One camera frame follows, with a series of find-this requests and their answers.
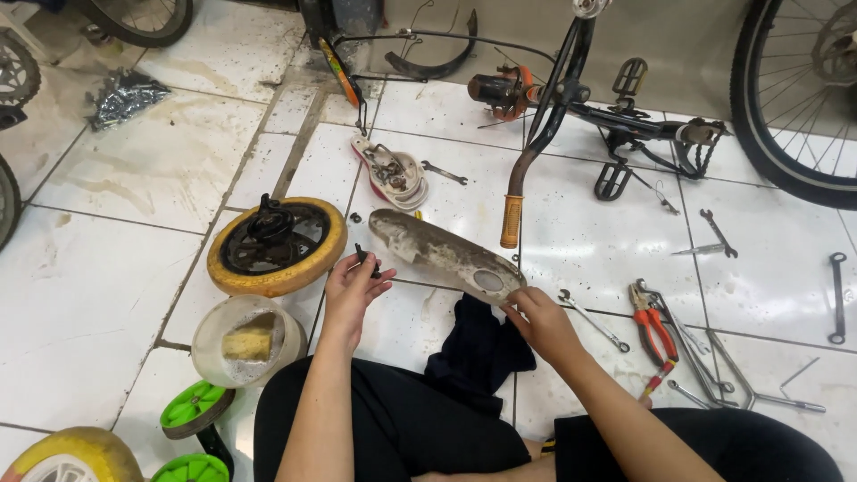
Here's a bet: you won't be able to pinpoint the yellow sponge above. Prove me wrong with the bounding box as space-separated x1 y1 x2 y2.
221 327 274 362

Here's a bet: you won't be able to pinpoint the plastic container with soapy water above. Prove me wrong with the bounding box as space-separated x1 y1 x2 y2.
191 295 309 389

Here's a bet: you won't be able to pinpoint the black ring spanner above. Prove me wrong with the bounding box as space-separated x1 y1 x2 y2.
828 252 849 345

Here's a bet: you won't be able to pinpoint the black bicycle pedal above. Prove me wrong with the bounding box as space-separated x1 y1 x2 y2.
612 57 649 98
594 162 633 202

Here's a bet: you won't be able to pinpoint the orange yellow mudguard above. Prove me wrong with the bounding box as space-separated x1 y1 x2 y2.
317 37 362 109

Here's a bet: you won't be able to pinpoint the large bicycle wheel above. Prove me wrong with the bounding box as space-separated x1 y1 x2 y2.
729 0 857 212

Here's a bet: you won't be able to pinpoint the small silver wrench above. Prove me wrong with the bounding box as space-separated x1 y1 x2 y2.
667 379 712 410

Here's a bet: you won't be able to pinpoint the dark navy cloth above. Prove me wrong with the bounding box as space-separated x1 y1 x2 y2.
424 292 537 416

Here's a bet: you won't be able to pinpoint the orange handlebar grip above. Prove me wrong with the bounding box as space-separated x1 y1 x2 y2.
499 195 524 250

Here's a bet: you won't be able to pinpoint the red yellow screwdriver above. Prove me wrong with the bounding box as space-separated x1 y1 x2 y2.
637 360 677 407

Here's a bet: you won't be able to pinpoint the metal training wheel bracket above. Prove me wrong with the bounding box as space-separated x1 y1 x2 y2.
636 278 828 414

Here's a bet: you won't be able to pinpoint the silver combination wrench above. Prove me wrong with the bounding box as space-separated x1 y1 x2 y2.
557 288 632 354

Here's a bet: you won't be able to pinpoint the black bicycle frame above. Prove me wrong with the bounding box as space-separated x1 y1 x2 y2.
467 13 731 198

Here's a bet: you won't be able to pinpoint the yellow tyre black wheel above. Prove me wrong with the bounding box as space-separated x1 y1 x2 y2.
206 193 349 299

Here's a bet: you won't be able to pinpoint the black mudguard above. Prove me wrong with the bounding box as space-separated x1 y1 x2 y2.
384 8 479 81

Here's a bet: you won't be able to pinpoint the person's black trousers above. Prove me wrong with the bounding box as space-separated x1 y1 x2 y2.
252 356 846 482

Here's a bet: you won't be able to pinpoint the bicycle sprocket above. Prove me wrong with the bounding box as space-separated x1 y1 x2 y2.
0 32 42 111

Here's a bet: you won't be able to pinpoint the red handled pliers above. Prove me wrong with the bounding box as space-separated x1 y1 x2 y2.
628 282 680 369

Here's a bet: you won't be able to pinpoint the yellow tyre white wheel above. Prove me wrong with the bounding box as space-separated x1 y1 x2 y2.
0 426 145 482

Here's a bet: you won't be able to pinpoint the white red bike part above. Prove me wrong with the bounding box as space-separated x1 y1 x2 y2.
350 134 430 212

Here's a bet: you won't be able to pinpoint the person's left hand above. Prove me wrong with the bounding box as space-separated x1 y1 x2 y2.
323 252 397 344

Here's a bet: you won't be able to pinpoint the black open-end wrench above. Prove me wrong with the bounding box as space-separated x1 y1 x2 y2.
699 209 739 259

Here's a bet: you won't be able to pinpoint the small open-end wrench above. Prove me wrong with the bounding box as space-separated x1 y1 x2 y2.
421 160 469 186

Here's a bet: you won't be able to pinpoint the small black bike part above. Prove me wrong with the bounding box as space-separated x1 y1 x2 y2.
354 243 383 279

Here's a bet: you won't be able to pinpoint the crumpled silver plastic wrap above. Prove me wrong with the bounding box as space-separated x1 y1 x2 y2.
86 69 173 133

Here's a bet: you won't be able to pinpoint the green training wheel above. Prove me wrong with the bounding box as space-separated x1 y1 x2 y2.
150 453 232 482
159 379 237 440

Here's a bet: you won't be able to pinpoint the person's right hand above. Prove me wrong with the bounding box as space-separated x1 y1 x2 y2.
500 287 585 367

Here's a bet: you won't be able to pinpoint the white chain guard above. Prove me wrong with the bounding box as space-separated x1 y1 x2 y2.
368 208 528 307

